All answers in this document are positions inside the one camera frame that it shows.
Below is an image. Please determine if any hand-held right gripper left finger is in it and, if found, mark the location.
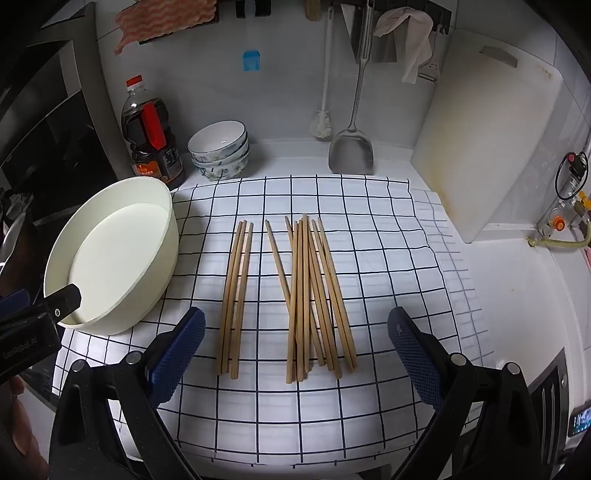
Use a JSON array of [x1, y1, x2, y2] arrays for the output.
[[50, 306, 206, 480]]

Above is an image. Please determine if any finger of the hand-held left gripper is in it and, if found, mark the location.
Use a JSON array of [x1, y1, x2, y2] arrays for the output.
[[0, 289, 33, 322], [31, 283, 83, 327]]

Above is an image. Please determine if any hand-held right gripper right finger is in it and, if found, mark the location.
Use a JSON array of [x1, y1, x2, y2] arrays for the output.
[[387, 306, 550, 480]]

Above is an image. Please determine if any large cream bowl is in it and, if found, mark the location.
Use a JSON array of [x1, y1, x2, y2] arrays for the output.
[[43, 176, 180, 335]]

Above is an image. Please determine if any pile of wooden chopsticks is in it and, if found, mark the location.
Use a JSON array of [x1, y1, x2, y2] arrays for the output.
[[264, 213, 358, 383]]

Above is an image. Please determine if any person's left hand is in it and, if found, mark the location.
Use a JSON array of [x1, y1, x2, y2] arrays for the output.
[[0, 374, 38, 467]]

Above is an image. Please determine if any white black checked cloth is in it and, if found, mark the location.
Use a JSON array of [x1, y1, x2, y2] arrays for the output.
[[51, 174, 483, 462]]

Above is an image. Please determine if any grey appliance with display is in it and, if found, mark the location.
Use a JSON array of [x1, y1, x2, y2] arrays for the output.
[[526, 348, 591, 467]]

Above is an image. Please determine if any dark soy sauce bottle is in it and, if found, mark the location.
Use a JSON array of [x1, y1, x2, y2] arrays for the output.
[[121, 76, 186, 190]]

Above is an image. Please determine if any blue patterned white bowl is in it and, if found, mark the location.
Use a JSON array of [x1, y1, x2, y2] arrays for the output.
[[191, 143, 250, 169], [188, 121, 249, 160], [193, 157, 250, 182]]

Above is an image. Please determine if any metal cooking turner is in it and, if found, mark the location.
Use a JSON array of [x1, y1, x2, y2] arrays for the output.
[[329, 0, 375, 175]]

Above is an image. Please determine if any white cutting board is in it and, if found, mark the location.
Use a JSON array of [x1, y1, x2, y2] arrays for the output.
[[411, 30, 565, 244]]

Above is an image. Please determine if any gas pipe with valves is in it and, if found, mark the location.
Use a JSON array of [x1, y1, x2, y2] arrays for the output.
[[536, 150, 591, 236]]

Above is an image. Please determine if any white dish brush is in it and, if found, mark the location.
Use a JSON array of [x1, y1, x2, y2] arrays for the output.
[[310, 7, 335, 140]]

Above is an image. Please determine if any pink striped dishcloth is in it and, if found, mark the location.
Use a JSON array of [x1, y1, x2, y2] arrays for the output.
[[114, 0, 218, 55]]

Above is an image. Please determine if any pale hanging rag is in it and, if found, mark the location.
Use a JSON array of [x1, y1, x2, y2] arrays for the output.
[[373, 8, 435, 85]]

